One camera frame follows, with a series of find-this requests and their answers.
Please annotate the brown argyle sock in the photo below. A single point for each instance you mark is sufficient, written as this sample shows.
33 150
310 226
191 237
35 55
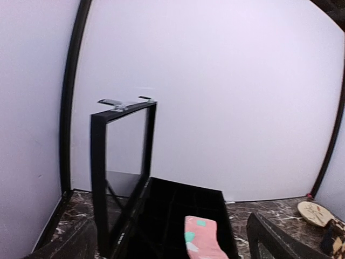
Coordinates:
332 243

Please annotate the pink teal patterned sock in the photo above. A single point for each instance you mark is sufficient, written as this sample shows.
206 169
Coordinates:
200 237

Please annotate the black storage box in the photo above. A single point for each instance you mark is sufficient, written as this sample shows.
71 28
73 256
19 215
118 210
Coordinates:
153 225

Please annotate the black box glass lid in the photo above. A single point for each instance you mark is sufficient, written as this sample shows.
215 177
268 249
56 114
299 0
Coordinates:
108 237

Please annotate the right black frame post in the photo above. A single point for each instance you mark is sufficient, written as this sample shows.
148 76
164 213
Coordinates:
331 146

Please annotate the black frame post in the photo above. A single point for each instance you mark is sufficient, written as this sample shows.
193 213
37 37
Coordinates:
331 146
67 95

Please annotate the left black frame post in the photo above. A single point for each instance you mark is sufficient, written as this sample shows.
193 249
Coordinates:
67 95

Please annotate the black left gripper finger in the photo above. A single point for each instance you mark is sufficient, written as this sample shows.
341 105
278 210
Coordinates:
262 232

